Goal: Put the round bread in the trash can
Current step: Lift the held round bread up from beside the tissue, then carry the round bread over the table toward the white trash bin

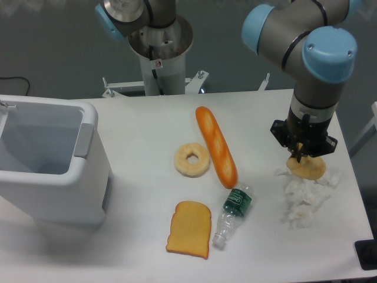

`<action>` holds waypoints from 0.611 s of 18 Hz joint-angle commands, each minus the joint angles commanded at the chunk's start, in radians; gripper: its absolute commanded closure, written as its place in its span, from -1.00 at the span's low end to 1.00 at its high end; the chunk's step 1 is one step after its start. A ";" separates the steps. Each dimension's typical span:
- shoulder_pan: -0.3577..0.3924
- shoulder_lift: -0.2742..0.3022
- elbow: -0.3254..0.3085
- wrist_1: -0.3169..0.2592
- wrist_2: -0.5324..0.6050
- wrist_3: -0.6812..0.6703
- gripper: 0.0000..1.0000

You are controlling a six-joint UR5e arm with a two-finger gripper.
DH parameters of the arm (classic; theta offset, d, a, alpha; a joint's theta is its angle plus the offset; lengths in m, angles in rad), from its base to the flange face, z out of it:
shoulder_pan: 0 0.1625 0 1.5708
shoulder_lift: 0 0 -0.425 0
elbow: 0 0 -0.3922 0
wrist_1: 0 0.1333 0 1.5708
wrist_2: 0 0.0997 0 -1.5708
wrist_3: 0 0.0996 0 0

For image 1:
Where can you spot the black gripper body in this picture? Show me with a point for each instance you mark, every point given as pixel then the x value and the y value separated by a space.
pixel 309 127

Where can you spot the round bread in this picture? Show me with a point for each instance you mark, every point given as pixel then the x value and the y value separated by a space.
pixel 310 168

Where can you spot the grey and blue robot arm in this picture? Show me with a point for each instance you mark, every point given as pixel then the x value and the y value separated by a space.
pixel 302 39

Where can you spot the white trash can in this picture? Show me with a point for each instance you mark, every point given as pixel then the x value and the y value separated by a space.
pixel 53 164

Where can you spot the crumpled white tissue paper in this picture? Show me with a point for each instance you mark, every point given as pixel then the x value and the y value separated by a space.
pixel 305 197

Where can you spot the clear plastic bottle green label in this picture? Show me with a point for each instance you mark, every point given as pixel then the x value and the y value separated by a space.
pixel 234 209

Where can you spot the orange baguette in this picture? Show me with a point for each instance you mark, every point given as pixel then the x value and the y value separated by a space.
pixel 222 158

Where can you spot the black device at table corner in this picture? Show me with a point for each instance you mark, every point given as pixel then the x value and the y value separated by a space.
pixel 366 252

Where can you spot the square toast slice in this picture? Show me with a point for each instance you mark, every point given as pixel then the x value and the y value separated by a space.
pixel 190 230

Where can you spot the white frame part right edge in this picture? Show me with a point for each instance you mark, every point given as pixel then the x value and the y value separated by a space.
pixel 365 135

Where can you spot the ring-shaped donut bread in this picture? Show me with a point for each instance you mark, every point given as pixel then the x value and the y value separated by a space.
pixel 191 159

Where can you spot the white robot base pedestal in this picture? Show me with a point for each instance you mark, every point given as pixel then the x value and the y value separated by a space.
pixel 162 55

